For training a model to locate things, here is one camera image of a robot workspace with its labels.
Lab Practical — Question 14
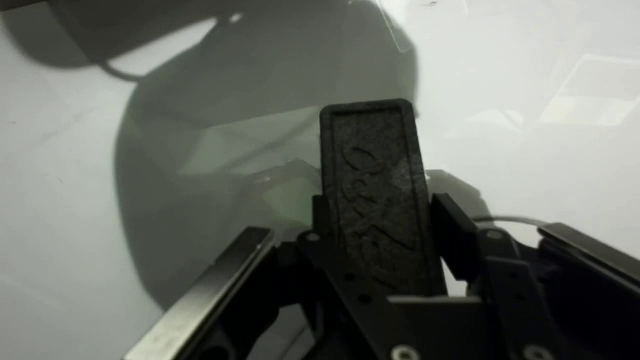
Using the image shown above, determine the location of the black felt board duster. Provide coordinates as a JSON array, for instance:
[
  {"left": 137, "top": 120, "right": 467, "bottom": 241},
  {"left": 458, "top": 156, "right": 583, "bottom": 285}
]
[{"left": 319, "top": 98, "right": 450, "bottom": 299}]

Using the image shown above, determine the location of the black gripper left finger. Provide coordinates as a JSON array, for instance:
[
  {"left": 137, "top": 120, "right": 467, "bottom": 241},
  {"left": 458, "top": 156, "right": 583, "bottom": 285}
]
[{"left": 123, "top": 194, "right": 402, "bottom": 360}]

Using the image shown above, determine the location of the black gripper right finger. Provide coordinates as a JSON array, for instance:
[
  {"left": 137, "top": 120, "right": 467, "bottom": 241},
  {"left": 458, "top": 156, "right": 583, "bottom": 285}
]
[{"left": 430, "top": 191, "right": 640, "bottom": 360}]

